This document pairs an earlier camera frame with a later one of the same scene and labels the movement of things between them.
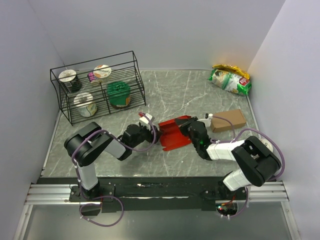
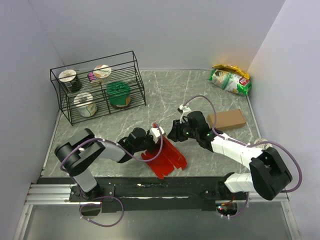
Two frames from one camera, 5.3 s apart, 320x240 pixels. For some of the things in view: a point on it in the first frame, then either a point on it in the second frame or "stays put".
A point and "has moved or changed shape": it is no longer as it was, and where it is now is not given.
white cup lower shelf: [85, 106] stays put
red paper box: [171, 135] has moved or changed shape
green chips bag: [237, 84] stays put
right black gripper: [184, 123] stays put
